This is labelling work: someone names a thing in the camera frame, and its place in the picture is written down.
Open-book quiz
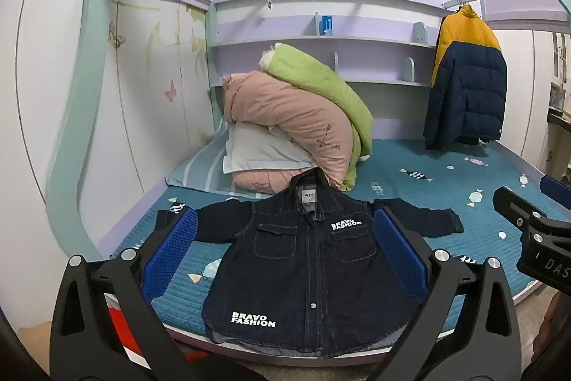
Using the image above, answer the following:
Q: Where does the dark denim jacket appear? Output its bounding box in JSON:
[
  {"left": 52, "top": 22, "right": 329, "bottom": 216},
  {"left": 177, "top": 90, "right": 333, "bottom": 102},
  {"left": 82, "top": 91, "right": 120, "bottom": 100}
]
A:
[{"left": 155, "top": 169, "right": 465, "bottom": 359}]

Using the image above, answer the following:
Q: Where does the purple headboard shelf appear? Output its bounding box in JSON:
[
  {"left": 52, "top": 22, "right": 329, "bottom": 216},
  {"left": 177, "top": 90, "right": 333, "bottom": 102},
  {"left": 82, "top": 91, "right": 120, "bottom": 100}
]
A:
[{"left": 209, "top": 0, "right": 485, "bottom": 141}]

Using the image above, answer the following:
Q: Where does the small picture frame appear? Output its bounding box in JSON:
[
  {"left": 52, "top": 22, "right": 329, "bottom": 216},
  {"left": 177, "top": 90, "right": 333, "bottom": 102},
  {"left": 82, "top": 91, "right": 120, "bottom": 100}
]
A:
[{"left": 549, "top": 82, "right": 565, "bottom": 110}]

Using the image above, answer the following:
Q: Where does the teal arched bed frame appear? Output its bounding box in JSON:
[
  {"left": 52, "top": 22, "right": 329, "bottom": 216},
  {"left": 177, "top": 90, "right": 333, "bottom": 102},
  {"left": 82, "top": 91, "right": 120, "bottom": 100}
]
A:
[{"left": 45, "top": 0, "right": 571, "bottom": 261}]

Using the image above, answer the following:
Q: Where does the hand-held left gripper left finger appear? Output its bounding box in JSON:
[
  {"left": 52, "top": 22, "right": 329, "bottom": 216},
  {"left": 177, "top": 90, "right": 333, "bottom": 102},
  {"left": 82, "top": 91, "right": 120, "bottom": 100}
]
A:
[{"left": 49, "top": 207, "right": 216, "bottom": 381}]

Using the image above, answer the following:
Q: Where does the green quilt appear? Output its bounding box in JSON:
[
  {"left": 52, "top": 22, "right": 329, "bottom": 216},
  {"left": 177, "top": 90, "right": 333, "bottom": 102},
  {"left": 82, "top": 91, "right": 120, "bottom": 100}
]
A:
[{"left": 260, "top": 43, "right": 374, "bottom": 191}]

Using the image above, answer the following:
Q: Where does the person's right forearm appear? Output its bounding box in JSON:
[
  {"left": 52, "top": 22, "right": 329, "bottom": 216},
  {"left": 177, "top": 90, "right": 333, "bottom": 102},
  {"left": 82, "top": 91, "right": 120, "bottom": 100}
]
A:
[{"left": 534, "top": 291, "right": 571, "bottom": 360}]

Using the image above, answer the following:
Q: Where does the light blue striped pillow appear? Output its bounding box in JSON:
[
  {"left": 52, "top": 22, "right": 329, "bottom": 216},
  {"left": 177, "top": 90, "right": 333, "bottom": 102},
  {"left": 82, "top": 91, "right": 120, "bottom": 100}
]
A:
[{"left": 165, "top": 135, "right": 251, "bottom": 197}]

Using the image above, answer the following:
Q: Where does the white pillow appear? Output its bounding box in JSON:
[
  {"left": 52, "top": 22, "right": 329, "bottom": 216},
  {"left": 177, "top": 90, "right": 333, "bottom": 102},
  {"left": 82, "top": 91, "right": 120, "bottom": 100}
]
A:
[{"left": 223, "top": 123, "right": 314, "bottom": 176}]

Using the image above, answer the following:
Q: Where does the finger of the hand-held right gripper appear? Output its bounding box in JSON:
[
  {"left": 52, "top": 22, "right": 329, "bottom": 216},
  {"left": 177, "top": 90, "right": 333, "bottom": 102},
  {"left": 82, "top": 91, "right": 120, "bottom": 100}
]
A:
[
  {"left": 492, "top": 186, "right": 571, "bottom": 240},
  {"left": 539, "top": 174, "right": 571, "bottom": 198}
]

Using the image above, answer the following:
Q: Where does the pink quilt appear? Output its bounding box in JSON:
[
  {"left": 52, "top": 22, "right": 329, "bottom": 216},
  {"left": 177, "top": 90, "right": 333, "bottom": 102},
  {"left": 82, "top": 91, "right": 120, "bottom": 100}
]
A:
[{"left": 223, "top": 71, "right": 355, "bottom": 192}]

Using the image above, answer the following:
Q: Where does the teal quilted bed mat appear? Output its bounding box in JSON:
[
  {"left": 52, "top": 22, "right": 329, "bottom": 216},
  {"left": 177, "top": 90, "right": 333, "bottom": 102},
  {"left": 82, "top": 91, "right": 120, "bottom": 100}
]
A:
[{"left": 100, "top": 137, "right": 571, "bottom": 339}]

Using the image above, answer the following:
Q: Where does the yellow and navy puffer jacket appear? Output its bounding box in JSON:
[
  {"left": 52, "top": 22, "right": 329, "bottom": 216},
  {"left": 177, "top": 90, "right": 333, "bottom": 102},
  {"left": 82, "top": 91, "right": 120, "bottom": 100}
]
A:
[{"left": 423, "top": 4, "right": 508, "bottom": 152}]

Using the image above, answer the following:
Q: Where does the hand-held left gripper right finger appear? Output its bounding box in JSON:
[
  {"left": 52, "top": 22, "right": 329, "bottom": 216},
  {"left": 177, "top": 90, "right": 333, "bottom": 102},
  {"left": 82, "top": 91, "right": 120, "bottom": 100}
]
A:
[{"left": 372, "top": 207, "right": 524, "bottom": 381}]

